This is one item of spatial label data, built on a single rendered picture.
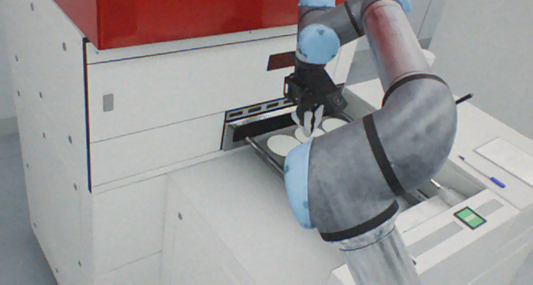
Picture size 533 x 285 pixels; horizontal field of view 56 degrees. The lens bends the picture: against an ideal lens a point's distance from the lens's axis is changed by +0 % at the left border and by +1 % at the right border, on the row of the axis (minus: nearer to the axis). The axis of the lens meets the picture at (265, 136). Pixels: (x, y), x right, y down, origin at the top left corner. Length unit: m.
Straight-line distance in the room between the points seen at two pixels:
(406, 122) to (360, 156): 0.07
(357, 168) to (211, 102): 0.71
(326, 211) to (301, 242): 0.57
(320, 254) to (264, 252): 0.13
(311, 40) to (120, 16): 0.36
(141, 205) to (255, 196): 0.30
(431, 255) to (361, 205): 0.48
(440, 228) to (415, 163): 0.57
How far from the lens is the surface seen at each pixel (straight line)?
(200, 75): 1.22
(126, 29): 1.02
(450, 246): 1.16
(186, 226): 1.33
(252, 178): 1.37
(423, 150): 0.64
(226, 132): 1.36
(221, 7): 1.11
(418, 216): 1.33
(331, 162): 0.64
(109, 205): 1.33
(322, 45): 0.97
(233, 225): 1.22
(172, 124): 1.26
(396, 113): 0.65
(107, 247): 1.43
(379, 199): 0.67
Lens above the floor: 1.68
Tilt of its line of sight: 34 degrees down
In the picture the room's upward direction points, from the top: 12 degrees clockwise
